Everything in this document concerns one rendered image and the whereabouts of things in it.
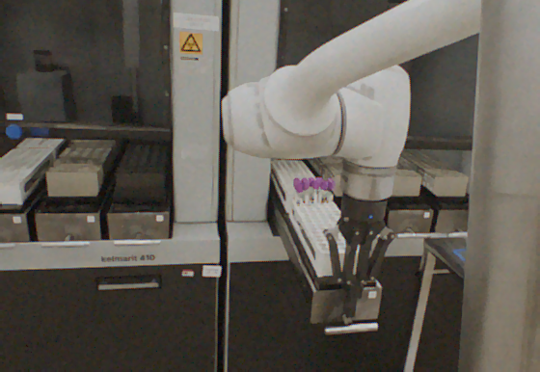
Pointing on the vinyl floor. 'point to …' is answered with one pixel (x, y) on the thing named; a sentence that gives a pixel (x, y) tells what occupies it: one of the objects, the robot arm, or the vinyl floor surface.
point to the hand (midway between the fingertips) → (350, 297)
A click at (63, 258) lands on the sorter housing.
